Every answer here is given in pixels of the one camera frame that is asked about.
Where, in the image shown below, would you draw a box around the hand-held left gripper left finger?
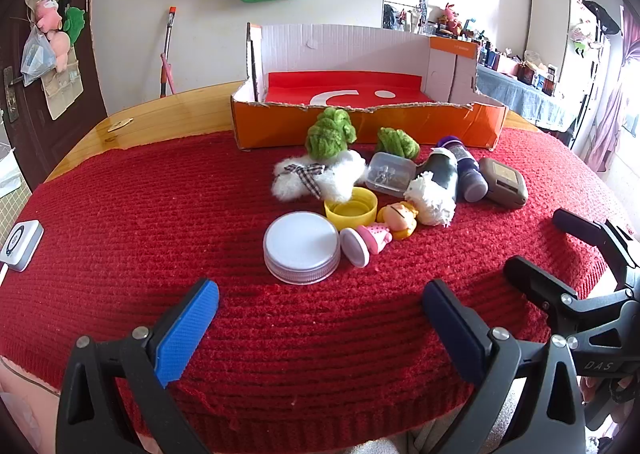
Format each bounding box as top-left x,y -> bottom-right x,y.
56,277 -> 221,454

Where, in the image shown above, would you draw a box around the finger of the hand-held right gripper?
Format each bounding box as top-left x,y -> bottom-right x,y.
552,208 -> 640,287
502,256 -> 638,335

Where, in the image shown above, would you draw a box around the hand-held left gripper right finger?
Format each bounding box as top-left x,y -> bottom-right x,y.
421,279 -> 588,454

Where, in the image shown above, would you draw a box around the grey-brown case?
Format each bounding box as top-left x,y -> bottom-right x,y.
478,157 -> 529,209

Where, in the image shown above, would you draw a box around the purple bottle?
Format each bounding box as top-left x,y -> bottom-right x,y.
437,135 -> 489,202

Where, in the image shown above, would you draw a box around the pink yellow doll figurine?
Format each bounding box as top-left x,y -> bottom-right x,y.
340,201 -> 420,269

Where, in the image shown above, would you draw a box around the black roll white fluffy ends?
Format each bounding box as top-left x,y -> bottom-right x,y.
404,146 -> 460,227

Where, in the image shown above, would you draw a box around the white round jar lid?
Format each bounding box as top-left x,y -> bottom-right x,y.
263,210 -> 342,285

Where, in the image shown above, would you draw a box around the yellow cap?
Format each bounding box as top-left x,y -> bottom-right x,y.
324,187 -> 379,229

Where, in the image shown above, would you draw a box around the clear plastic box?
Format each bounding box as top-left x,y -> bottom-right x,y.
365,152 -> 417,199

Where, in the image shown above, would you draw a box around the green fuzzy ball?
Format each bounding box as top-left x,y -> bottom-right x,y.
306,107 -> 357,160
376,127 -> 421,160

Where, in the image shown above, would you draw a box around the orange cardboard box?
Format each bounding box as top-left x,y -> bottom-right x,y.
230,22 -> 510,151

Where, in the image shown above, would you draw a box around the person's right hand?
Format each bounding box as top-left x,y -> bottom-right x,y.
579,375 -> 608,405

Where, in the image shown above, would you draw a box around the pink curtain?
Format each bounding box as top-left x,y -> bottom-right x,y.
582,4 -> 640,175

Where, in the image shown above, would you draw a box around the red knitted blanket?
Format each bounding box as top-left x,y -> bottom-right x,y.
0,126 -> 636,440

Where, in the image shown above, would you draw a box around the cloth covered side table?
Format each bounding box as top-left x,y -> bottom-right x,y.
475,61 -> 576,130

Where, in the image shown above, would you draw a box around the white square device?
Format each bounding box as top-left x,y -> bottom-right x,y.
0,220 -> 45,272

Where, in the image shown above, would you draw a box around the clutter of bottles and jars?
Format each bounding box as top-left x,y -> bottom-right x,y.
385,0 -> 566,95

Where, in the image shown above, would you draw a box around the small green hanging plush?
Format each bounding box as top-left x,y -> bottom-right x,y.
570,19 -> 596,60

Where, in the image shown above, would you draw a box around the white refrigerator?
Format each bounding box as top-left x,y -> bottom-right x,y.
525,0 -> 613,100

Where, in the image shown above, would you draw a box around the pink rabbit plush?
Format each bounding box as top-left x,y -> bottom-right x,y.
440,1 -> 463,32

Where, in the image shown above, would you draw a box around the beige hanging fabric organizer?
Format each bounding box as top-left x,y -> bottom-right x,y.
42,46 -> 83,120

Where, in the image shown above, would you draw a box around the metal pole orange tip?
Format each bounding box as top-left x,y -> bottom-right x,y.
160,5 -> 177,97

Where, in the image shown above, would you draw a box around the pale pink pig plush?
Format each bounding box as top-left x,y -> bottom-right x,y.
50,29 -> 76,72

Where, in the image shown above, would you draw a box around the clear plastic bag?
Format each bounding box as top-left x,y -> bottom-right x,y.
20,26 -> 56,87

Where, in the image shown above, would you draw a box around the green plush toy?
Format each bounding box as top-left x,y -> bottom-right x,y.
62,6 -> 87,45

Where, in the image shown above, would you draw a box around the pink plastic handle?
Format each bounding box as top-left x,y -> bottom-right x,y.
160,53 -> 176,96

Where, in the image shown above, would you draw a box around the door handle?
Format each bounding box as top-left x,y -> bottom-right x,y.
2,66 -> 23,122

